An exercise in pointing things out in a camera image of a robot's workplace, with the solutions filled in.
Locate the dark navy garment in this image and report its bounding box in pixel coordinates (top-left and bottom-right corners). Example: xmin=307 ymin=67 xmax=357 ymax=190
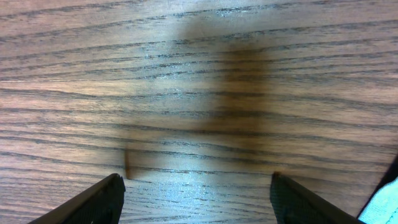
xmin=356 ymin=156 xmax=398 ymax=219

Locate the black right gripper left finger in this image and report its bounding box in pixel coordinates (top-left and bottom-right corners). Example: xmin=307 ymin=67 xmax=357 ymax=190
xmin=29 ymin=173 xmax=126 ymax=224

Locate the light blue t-shirt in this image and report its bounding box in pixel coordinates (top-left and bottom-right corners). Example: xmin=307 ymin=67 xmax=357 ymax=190
xmin=358 ymin=177 xmax=397 ymax=224

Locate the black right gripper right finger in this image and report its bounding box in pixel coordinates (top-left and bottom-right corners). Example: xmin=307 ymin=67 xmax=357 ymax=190
xmin=270 ymin=172 xmax=363 ymax=224

